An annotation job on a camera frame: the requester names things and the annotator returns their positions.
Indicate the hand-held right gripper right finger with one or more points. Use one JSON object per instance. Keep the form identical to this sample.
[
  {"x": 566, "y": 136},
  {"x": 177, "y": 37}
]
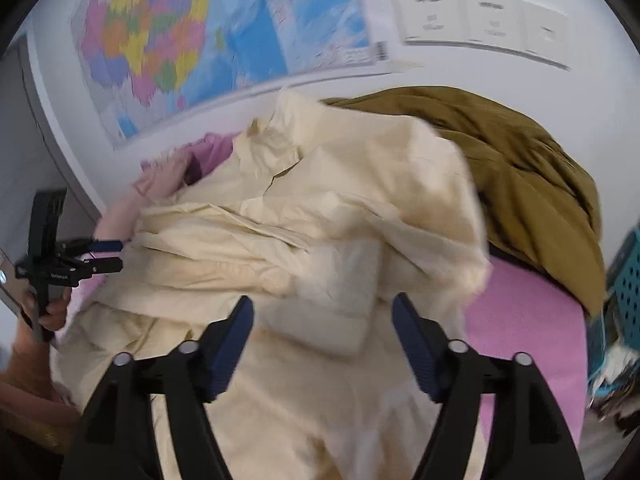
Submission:
[{"x": 415, "y": 350}]

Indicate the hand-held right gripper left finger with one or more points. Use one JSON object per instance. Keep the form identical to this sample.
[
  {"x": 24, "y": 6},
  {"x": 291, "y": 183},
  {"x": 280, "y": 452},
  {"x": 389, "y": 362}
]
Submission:
[{"x": 230, "y": 350}]

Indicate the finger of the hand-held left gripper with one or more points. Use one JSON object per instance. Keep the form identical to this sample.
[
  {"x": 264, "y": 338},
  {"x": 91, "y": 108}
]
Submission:
[
  {"x": 100, "y": 246},
  {"x": 100, "y": 266}
]

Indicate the cream jacket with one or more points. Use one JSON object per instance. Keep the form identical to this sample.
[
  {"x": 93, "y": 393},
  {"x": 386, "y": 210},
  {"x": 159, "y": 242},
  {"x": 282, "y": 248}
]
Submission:
[{"x": 325, "y": 220}]

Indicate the person's left forearm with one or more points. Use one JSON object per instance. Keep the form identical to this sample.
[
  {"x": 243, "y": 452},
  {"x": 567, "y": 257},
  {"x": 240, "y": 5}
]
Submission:
[{"x": 30, "y": 385}]

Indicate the person's left hand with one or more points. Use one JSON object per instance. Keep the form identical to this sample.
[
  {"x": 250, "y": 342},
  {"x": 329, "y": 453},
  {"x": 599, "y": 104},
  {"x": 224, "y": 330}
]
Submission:
[{"x": 57, "y": 315}]

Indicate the folded peach garment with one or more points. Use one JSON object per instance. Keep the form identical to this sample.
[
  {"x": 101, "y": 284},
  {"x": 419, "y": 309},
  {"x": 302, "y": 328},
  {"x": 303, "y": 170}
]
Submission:
[{"x": 160, "y": 180}]

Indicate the pink floral bed sheet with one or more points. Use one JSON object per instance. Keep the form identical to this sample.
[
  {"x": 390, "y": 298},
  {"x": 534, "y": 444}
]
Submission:
[{"x": 525, "y": 335}]

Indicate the olive green garment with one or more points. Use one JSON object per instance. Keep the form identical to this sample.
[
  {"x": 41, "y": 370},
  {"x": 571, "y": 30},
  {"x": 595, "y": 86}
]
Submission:
[{"x": 525, "y": 185}]

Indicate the blue perforated plastic basket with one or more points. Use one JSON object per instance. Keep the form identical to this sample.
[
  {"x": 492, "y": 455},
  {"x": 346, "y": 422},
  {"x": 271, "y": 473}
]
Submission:
[{"x": 627, "y": 280}]

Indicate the colourful wall map poster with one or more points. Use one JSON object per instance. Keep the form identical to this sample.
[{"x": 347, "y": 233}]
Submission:
[{"x": 200, "y": 25}]

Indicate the white wall socket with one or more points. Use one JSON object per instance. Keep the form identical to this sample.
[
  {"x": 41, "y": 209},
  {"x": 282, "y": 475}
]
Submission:
[
  {"x": 430, "y": 15},
  {"x": 495, "y": 22}
]

